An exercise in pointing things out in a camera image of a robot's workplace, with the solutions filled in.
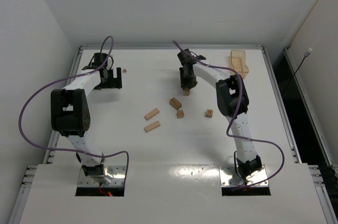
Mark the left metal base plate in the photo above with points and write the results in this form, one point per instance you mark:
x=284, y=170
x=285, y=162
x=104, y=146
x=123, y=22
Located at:
x=110, y=176

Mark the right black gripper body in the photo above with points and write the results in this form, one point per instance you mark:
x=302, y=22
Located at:
x=188, y=82

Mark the dark grained wood block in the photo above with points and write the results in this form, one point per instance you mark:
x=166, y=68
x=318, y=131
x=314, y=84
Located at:
x=175, y=103

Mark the long light wood block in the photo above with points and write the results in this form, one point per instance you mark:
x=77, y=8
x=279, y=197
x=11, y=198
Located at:
x=151, y=114

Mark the lettered wood cube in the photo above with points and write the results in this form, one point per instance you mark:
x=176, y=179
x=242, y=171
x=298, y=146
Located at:
x=209, y=113

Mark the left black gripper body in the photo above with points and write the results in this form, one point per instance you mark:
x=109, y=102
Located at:
x=112, y=83

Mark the numbered wood cube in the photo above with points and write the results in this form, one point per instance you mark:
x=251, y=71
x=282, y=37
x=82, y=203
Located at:
x=180, y=114

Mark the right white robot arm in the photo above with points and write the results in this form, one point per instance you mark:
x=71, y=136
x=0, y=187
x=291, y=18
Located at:
x=232, y=101

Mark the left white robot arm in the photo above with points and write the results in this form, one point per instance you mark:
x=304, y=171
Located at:
x=70, y=115

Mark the clear amber plastic bin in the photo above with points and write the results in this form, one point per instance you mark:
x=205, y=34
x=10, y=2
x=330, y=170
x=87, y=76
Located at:
x=237, y=61

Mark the long pale wood block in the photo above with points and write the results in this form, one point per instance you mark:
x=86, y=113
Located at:
x=152, y=126

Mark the aluminium table frame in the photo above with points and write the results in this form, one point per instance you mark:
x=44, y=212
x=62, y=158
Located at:
x=174, y=170

